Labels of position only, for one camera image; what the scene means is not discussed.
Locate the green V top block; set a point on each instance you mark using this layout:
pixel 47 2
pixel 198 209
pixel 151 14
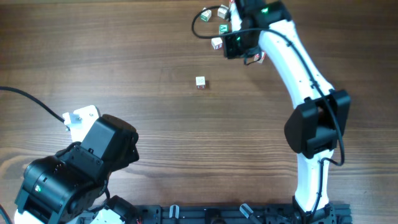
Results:
pixel 223 28

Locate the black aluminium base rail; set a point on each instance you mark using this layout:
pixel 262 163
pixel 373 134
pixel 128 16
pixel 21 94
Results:
pixel 233 214

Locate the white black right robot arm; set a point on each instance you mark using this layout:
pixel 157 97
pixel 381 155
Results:
pixel 316 126

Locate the red I wooden block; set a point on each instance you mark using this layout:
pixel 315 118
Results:
pixel 217 43

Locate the green N side block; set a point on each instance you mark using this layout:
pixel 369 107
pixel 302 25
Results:
pixel 222 11

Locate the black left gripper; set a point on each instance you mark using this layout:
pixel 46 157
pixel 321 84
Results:
pixel 131 156

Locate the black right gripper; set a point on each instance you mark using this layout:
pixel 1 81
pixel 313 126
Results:
pixel 229 51

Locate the green letter block far left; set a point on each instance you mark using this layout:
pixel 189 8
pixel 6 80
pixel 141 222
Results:
pixel 205 15

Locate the red A top block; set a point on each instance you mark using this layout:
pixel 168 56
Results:
pixel 259 58

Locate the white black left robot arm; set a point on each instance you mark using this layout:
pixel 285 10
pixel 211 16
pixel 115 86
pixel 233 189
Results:
pixel 58 188

